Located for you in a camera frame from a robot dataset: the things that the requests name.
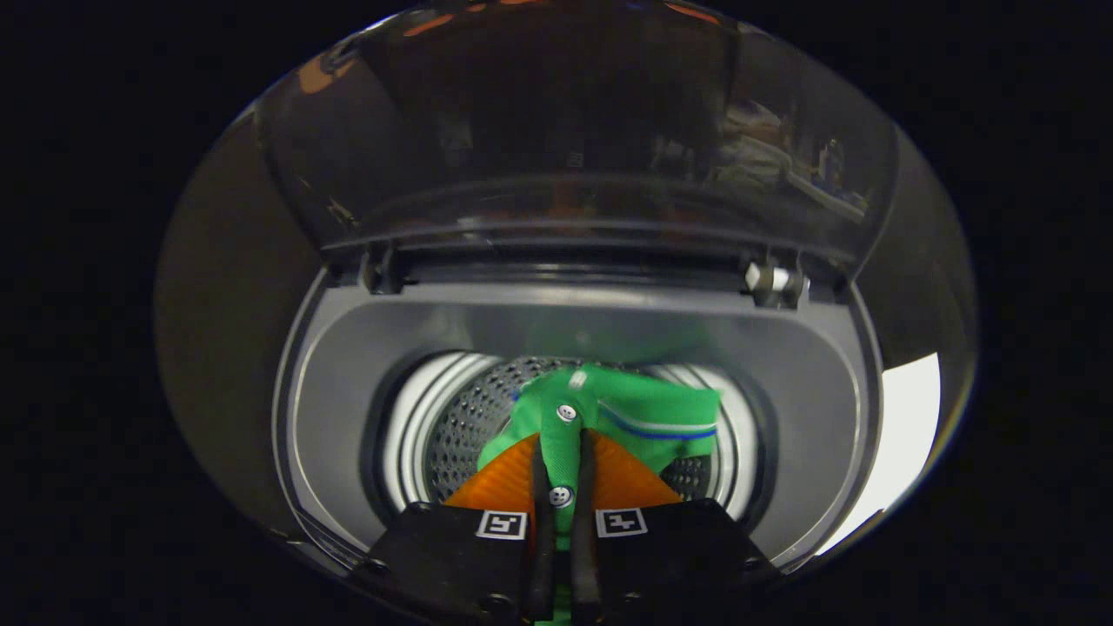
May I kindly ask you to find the green polo shirt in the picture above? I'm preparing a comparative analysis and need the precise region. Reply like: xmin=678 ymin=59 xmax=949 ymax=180
xmin=477 ymin=363 xmax=723 ymax=626

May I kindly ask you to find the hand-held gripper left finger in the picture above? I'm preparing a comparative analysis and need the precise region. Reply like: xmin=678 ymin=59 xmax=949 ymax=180
xmin=352 ymin=432 xmax=550 ymax=623

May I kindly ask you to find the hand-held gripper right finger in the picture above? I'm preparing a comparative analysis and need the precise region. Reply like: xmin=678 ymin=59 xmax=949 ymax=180
xmin=570 ymin=429 xmax=775 ymax=623

